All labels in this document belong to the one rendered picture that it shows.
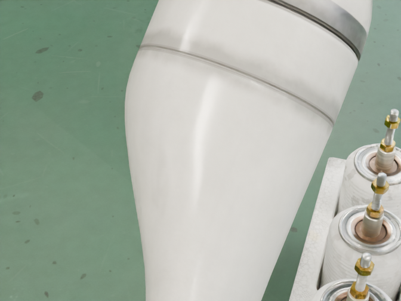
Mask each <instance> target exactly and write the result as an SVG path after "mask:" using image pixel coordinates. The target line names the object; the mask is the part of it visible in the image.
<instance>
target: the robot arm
mask: <svg viewBox="0 0 401 301"><path fill-rule="evenodd" d="M371 19H372V0H159V1H158V4H157V6H156V9H155V11H154V13H153V16H152V19H151V21H150V23H149V26H148V28H147V30H146V33H145V36H144V38H143V40H142V43H141V45H140V48H139V50H138V53H137V55H136V58H135V60H134V64H133V66H132V69H131V72H130V75H129V79H128V83H127V88H126V96H125V132H126V139H127V149H128V159H129V168H130V173H131V180H132V188H133V192H134V199H135V206H136V210H137V217H138V224H139V228H140V235H141V243H142V249H143V259H144V268H145V281H146V301H261V299H262V298H263V294H264V292H265V290H266V287H267V284H268V282H269V279H270V276H271V274H272V272H273V269H274V266H275V264H276V262H277V259H278V257H279V255H280V252H281V250H282V247H283V245H284V242H285V240H286V237H287V235H288V232H289V230H290V228H291V225H292V222H293V221H294V218H295V215H296V213H297V211H298V208H299V206H300V204H301V202H302V199H303V197H304V194H305V192H306V190H307V187H308V185H309V183H310V181H311V178H312V176H313V173H314V171H315V169H316V167H317V164H318V162H319V160H320V157H321V155H322V152H323V150H324V148H325V146H326V143H327V141H328V139H329V136H330V134H331V132H332V129H333V126H334V125H335V122H336V120H337V117H338V114H339V112H340V109H341V107H342V104H343V101H344V99H345V96H346V94H347V91H348V88H349V86H350V83H351V80H352V79H353V75H354V73H355V71H356V68H357V65H358V62H359V60H360V57H361V55H362V52H363V49H364V46H365V43H366V40H367V37H368V33H369V28H370V24H371Z"/></svg>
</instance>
